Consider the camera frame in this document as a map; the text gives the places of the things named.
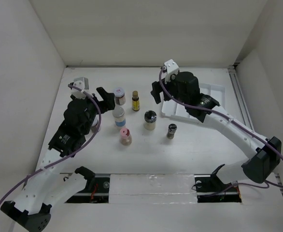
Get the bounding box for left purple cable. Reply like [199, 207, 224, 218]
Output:
[0, 84, 102, 232]

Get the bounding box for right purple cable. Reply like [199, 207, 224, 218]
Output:
[158, 67, 283, 197]

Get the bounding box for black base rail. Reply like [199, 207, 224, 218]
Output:
[67, 174, 242, 204]

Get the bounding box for small black pepper grinder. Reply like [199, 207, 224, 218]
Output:
[166, 123, 177, 139]

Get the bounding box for black-cap beige spice jar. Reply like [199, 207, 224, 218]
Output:
[144, 110, 157, 131]

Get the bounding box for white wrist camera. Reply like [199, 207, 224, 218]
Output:
[69, 77, 89, 100]
[163, 59, 179, 83]

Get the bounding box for pink-cap spice jar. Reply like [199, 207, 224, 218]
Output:
[120, 128, 132, 145]

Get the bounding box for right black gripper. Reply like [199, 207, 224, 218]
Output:
[151, 73, 189, 106]

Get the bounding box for blue-label white spice bottle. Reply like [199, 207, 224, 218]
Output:
[112, 105, 126, 128]

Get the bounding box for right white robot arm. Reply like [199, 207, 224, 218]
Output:
[151, 71, 282, 193]

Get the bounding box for purple-label small jar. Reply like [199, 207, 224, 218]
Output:
[91, 116, 101, 133]

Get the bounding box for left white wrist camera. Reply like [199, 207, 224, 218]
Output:
[69, 77, 89, 100]

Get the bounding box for white divided organizer tray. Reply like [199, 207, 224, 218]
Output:
[161, 83, 226, 124]

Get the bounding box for red-label dark spice jar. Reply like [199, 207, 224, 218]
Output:
[113, 87, 126, 105]

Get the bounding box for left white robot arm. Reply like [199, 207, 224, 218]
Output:
[0, 85, 115, 232]

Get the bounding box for yellow-label brown sauce bottle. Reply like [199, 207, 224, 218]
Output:
[132, 90, 140, 111]

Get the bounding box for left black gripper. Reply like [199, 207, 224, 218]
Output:
[72, 87, 114, 135]

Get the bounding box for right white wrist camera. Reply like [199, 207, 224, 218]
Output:
[163, 59, 179, 83]

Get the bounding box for purple cable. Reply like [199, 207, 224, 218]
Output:
[158, 67, 283, 197]
[0, 84, 102, 232]

